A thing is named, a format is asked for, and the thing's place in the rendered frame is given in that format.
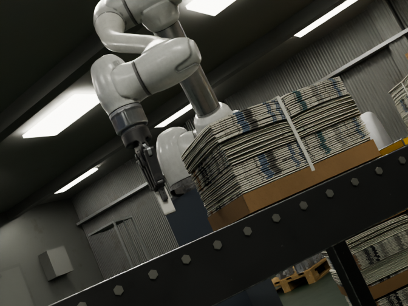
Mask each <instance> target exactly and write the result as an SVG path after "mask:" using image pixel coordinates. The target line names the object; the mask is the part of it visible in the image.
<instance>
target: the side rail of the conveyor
mask: <svg viewBox="0 0 408 306"><path fill-rule="evenodd" d="M407 208H408V145H406V146H404V147H402V148H399V149H397V150H395V151H393V152H391V153H388V154H386V155H383V156H382V157H380V158H377V159H375V160H373V161H370V162H368V163H366V164H364V165H362V166H359V167H357V168H355V169H352V170H351V171H348V172H346V173H344V174H341V175H339V176H337V177H335V178H332V179H330V180H328V181H326V182H324V183H321V184H319V185H317V186H314V187H312V188H310V189H308V190H306V191H304V192H301V193H299V194H296V195H294V196H292V197H290V198H288V199H285V200H283V201H281V202H279V203H277V204H275V205H272V206H270V207H267V208H265V209H263V210H261V211H259V212H256V213H254V214H252V215H250V216H248V217H245V218H243V219H241V220H238V221H236V222H234V223H232V224H230V225H227V226H225V227H223V228H221V229H218V230H216V231H214V232H212V233H209V234H207V235H205V236H203V237H201V238H198V239H196V240H193V241H192V242H190V243H187V244H185V245H182V246H180V247H178V248H176V249H174V250H172V251H169V252H167V253H165V254H162V255H161V256H158V257H156V258H153V259H151V260H149V261H147V262H145V263H142V264H140V265H138V266H136V267H133V268H131V269H129V270H127V271H124V272H122V273H120V274H118V275H116V276H113V277H111V278H109V279H106V280H104V281H102V282H100V283H98V284H95V285H93V286H91V287H89V288H87V289H84V290H82V291H79V292H77V293H75V294H73V295H71V296H69V297H66V298H64V299H62V300H60V301H58V302H55V303H53V304H51V305H48V306H215V305H217V304H219V303H221V302H223V301H225V300H227V299H229V298H231V297H233V296H235V295H237V294H239V293H241V292H243V291H245V290H247V289H249V288H251V287H253V286H255V285H257V284H259V283H261V282H263V281H265V280H267V279H269V278H271V277H273V276H275V275H277V274H279V273H281V272H283V271H285V270H287V269H289V268H291V267H293V266H295V265H297V264H299V263H301V262H303V261H305V260H307V259H309V258H311V257H313V256H315V255H317V254H319V253H321V252H323V251H325V250H326V249H328V248H330V247H332V246H334V245H336V244H338V243H340V242H342V241H344V240H346V239H348V238H350V237H352V236H354V235H356V234H358V233H360V232H362V231H364V230H366V229H368V228H370V227H372V226H374V225H376V224H378V223H380V222H382V221H384V220H386V219H388V218H390V217H392V216H394V215H396V214H398V213H400V212H402V211H404V210H406V209H407Z"/></svg>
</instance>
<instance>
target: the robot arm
mask: <svg viewBox="0 0 408 306"><path fill-rule="evenodd" d="M182 1H183V0H101V1H100V2H99V3H98V4H97V6H96V7H95V11H94V14H93V24H94V27H95V30H96V33H97V35H98V36H99V37H100V39H101V42H102V43H103V45H104V46H105V47H106V48H107V49H109V50H111V51H113V52H118V53H139V54H141V56H140V57H138V58H137V59H135V60H133V61H130V62H128V63H125V62H124V61H123V60H122V59H121V58H119V57H118V56H116V55H113V54H108V55H105V56H102V57H101V58H99V59H97V60H96V61H95V62H94V63H93V65H92V67H91V70H90V72H91V77H92V82H93V86H94V89H95V92H96V95H97V97H98V100H99V102H100V104H101V106H102V107H103V109H104V110H105V111H106V112H107V114H108V116H109V118H110V121H111V122H112V125H113V127H114V129H115V131H116V134H117V135H118V136H121V139H122V141H123V143H124V146H125V148H126V149H134V150H135V158H136V159H137V160H138V161H137V165H138V167H139V168H140V170H141V172H142V173H143V175H144V177H145V179H146V181H147V183H148V185H149V187H150V189H151V191H153V192H154V194H155V196H156V198H157V201H158V203H159V205H160V207H161V210H162V212H163V215H164V216H167V215H169V214H172V213H174V212H175V208H174V205H173V204H172V201H173V200H175V199H177V198H178V197H180V196H182V195H184V194H186V193H187V192H190V191H191V190H193V189H195V188H196V185H195V182H194V181H195V180H194V181H193V180H191V178H192V177H191V174H188V171H187V170H186V169H185V168H186V167H185V164H184V161H182V158H181V156H182V154H183V153H184V151H185V149H186V148H187V147H188V146H189V145H190V144H191V142H192V141H193V140H194V139H195V138H196V136H198V135H199V133H200V132H201V131H202V130H203V129H204V128H205V127H206V126H207V125H209V124H210V123H213V122H215V121H217V120H219V119H221V118H224V117H226V116H228V115H231V114H233V113H235V112H238V111H239V110H234V111H232V110H231V109H230V108H229V107H228V105H227V104H224V103H221V102H218V100H217V98H216V96H215V94H214V92H213V89H212V87H211V85H210V83H209V81H208V79H207V77H206V75H205V73H204V71H203V69H202V67H201V65H200V62H201V60H202V58H201V54H200V51H199V48H198V47H197V44H196V43H195V42H194V41H193V40H191V39H189V38H187V36H186V34H185V32H184V30H183V28H182V26H181V24H180V22H179V20H178V19H179V7H178V5H179V4H180V3H181V2H182ZM140 23H142V24H143V25H144V26H145V27H146V28H147V29H148V30H149V31H151V32H153V33H154V35H155V36H152V35H138V34H130V33H124V32H125V31H127V30H128V29H130V28H132V27H134V26H136V25H138V24H140ZM178 83H180V85H181V87H182V89H183V90H184V92H185V94H186V96H187V98H188V100H189V102H190V103H191V106H192V108H193V109H194V112H195V113H196V115H195V119H194V125H195V130H193V131H188V132H187V130H186V129H185V128H183V127H171V128H169V129H167V130H165V131H163V132H162V133H161V134H160V135H159V136H158V138H157V143H156V150H157V157H158V160H157V158H156V155H155V151H154V147H153V146H149V144H148V142H149V141H150V140H151V139H152V135H151V133H150V131H149V128H148V127H147V124H148V119H147V118H146V115H145V112H144V110H143V107H142V105H141V104H140V102H142V101H143V100H144V99H145V98H147V97H148V96H150V95H152V94H154V93H157V92H160V91H163V90H165V89H168V88H170V87H172V86H174V85H176V84H178ZM158 161H159V163H158ZM159 164H160V165H159ZM160 167H161V169H160ZM161 170H162V171H163V174H164V176H165V178H166V180H167V181H168V183H169V185H170V187H171V190H172V191H171V192H170V193H171V195H172V196H171V197H170V196H169V194H168V192H167V190H166V187H165V184H164V183H165V179H164V177H163V174H162V171H161Z"/></svg>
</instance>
